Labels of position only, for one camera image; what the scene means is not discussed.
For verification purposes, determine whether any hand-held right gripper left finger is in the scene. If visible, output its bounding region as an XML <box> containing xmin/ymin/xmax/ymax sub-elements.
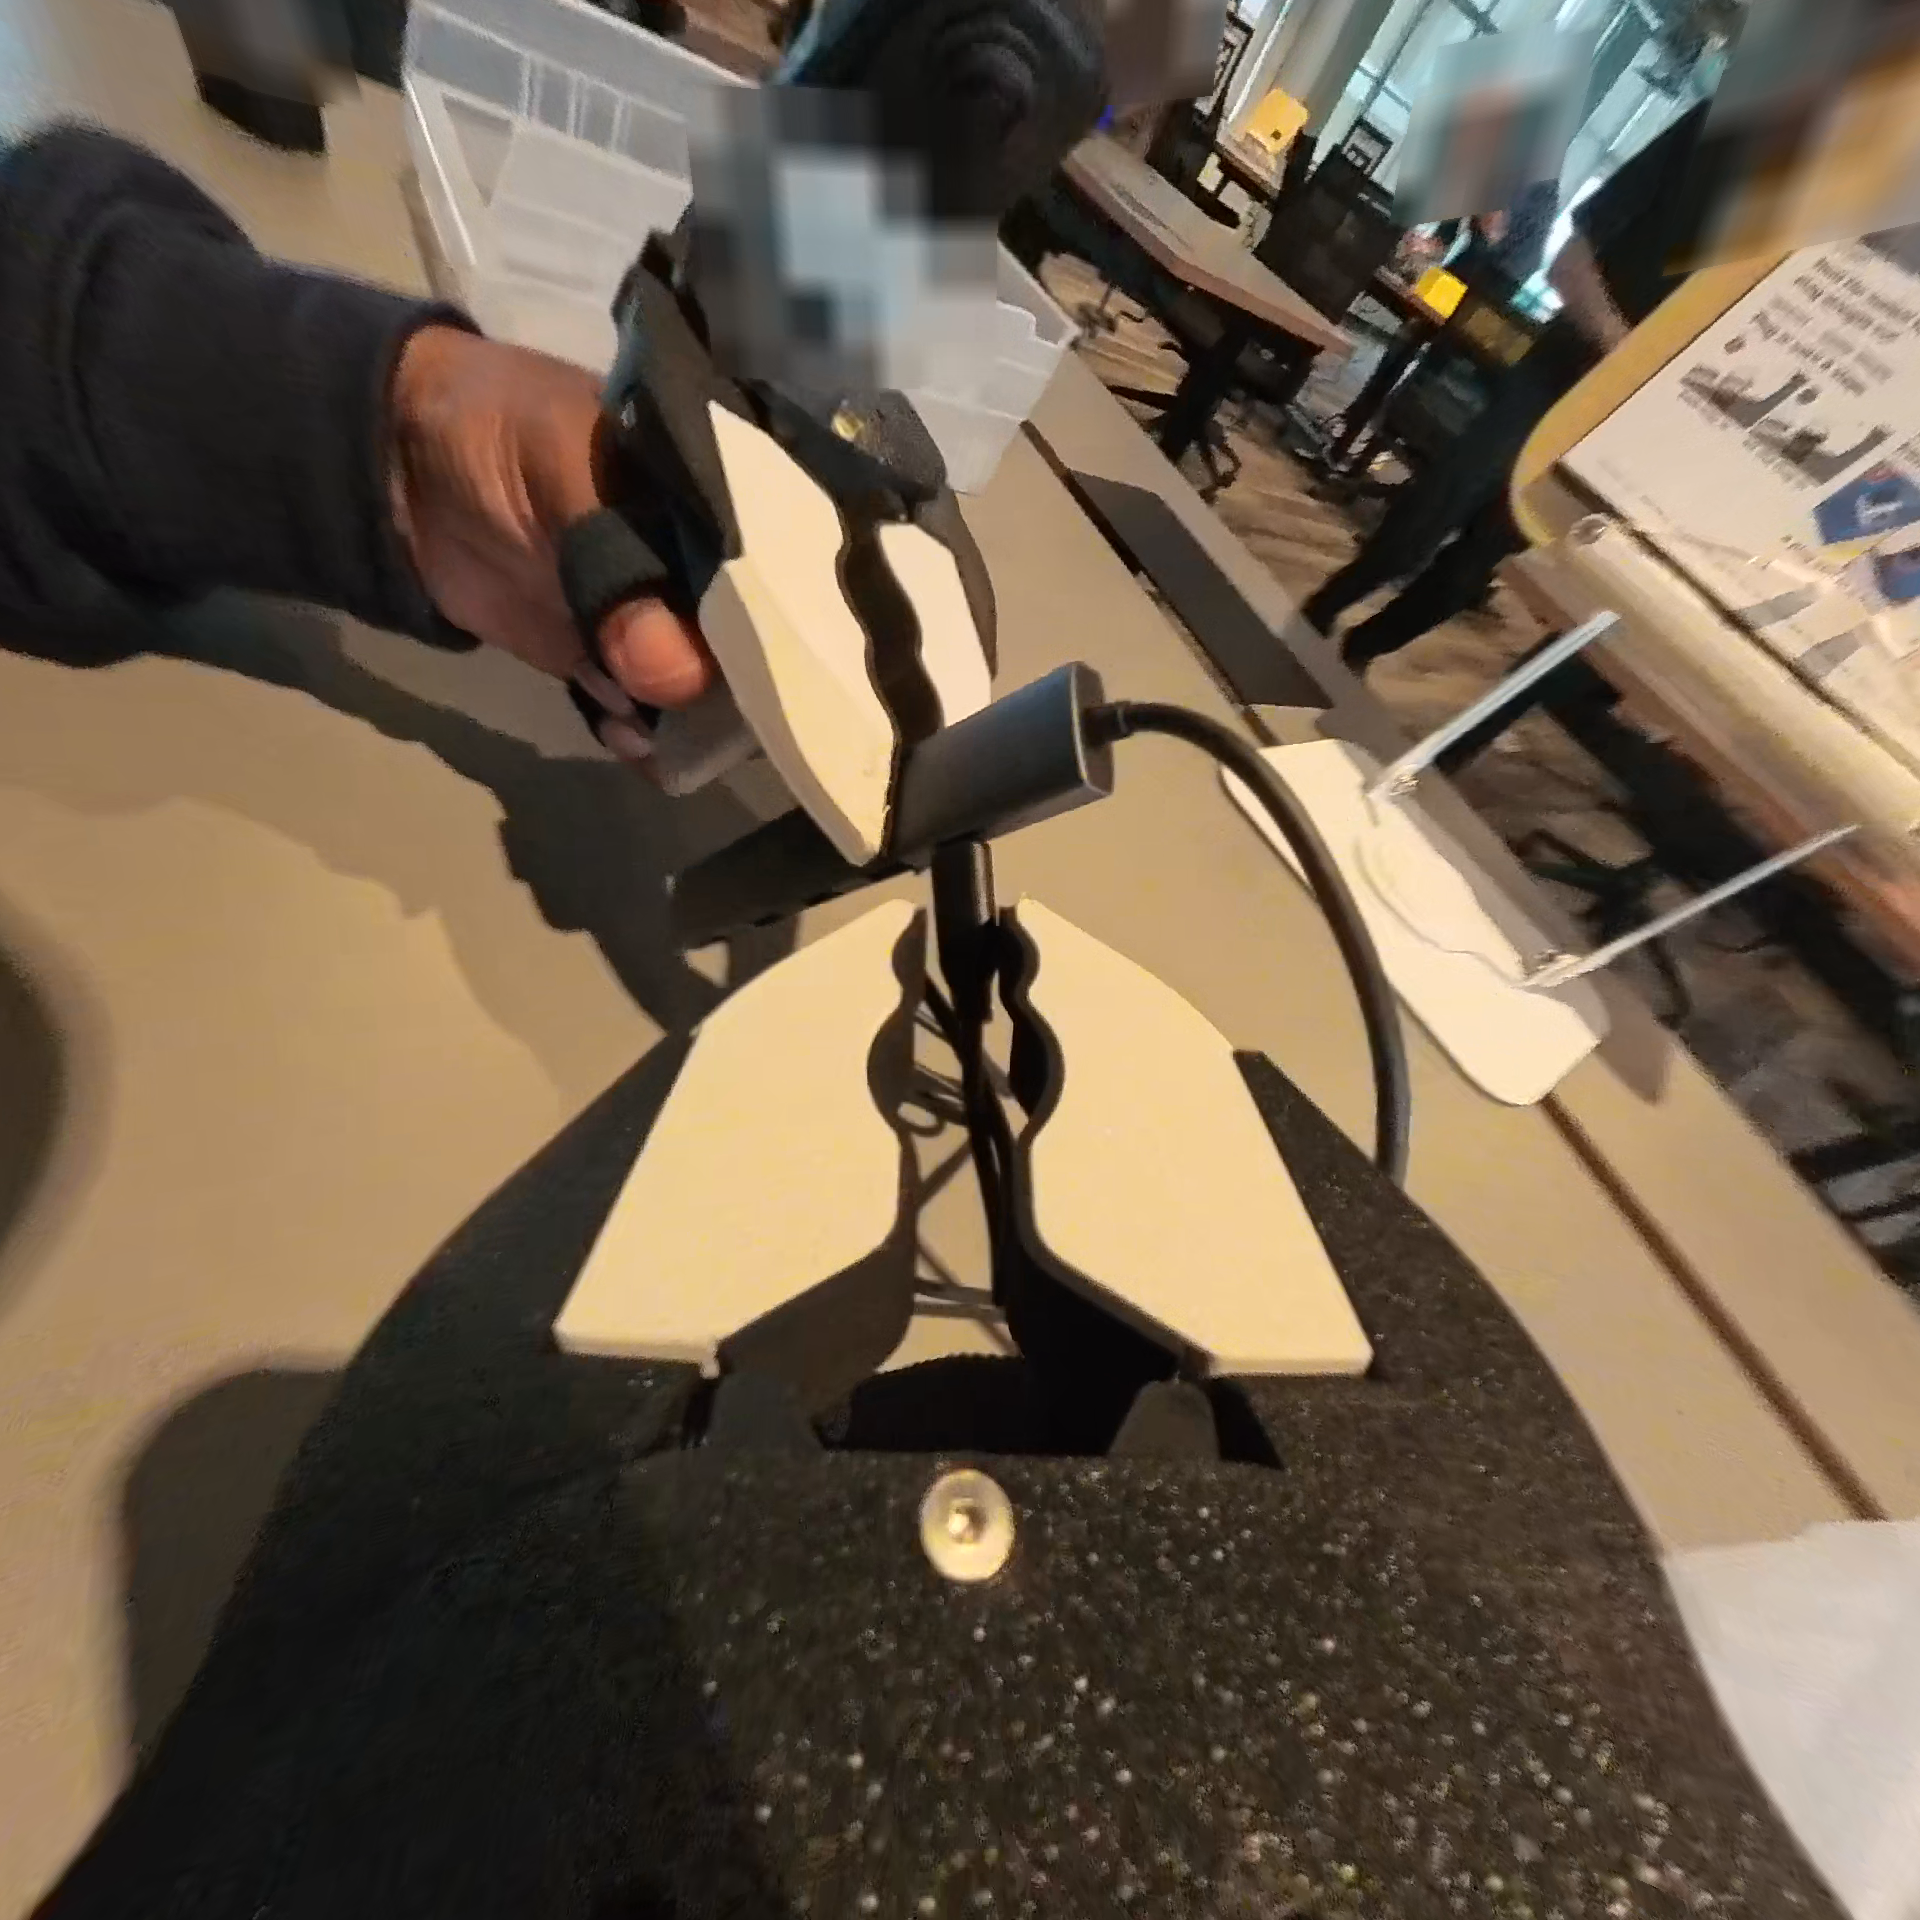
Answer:
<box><xmin>551</xmin><ymin>901</ymin><xmax>935</xmax><ymax>1445</ymax></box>

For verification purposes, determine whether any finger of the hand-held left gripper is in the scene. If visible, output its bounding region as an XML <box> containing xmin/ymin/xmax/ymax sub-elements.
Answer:
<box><xmin>694</xmin><ymin>403</ymin><xmax>909</xmax><ymax>872</ymax></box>
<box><xmin>870</xmin><ymin>517</ymin><xmax>1000</xmax><ymax>741</ymax></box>

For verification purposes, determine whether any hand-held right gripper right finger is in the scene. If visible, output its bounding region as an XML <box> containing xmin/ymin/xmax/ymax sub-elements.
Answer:
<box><xmin>999</xmin><ymin>895</ymin><xmax>1376</xmax><ymax>1452</ymax></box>

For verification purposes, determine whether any grey usb hub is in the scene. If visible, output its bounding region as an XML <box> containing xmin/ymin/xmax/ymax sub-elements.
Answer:
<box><xmin>667</xmin><ymin>662</ymin><xmax>1414</xmax><ymax>1191</ymax></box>

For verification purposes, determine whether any black usb cable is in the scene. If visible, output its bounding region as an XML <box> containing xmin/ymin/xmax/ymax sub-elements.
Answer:
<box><xmin>890</xmin><ymin>837</ymin><xmax>1029</xmax><ymax>1328</ymax></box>

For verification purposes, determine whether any clear plastic organizer box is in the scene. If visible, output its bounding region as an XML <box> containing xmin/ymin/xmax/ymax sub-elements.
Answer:
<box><xmin>1662</xmin><ymin>1515</ymin><xmax>1920</xmax><ymax>1920</ymax></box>
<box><xmin>398</xmin><ymin>0</ymin><xmax>1080</xmax><ymax>495</ymax></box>

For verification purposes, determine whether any person's left forearm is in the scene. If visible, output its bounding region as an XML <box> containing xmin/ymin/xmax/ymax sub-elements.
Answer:
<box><xmin>0</xmin><ymin>128</ymin><xmax>482</xmax><ymax>653</ymax></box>

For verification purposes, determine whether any person's left hand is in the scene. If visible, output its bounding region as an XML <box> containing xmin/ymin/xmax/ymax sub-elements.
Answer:
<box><xmin>391</xmin><ymin>321</ymin><xmax>721</xmax><ymax>759</ymax></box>

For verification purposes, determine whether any white document stand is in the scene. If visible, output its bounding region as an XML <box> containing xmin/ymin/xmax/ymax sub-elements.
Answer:
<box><xmin>1218</xmin><ymin>224</ymin><xmax>1920</xmax><ymax>1108</ymax></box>

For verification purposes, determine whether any wood top office desk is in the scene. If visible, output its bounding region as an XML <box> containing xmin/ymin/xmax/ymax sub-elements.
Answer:
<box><xmin>1056</xmin><ymin>135</ymin><xmax>1360</xmax><ymax>465</ymax></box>

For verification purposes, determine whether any printed instruction sheet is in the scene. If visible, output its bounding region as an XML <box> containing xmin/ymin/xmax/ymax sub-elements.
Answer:
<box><xmin>1559</xmin><ymin>224</ymin><xmax>1920</xmax><ymax>721</ymax></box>

